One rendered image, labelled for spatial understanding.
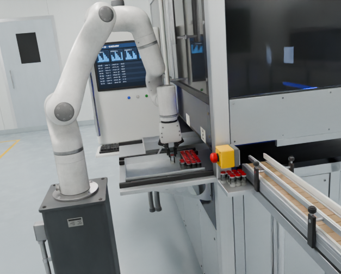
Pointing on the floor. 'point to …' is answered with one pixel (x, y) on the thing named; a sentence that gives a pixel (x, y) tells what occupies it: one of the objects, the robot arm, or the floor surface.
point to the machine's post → (219, 126)
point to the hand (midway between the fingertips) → (172, 151)
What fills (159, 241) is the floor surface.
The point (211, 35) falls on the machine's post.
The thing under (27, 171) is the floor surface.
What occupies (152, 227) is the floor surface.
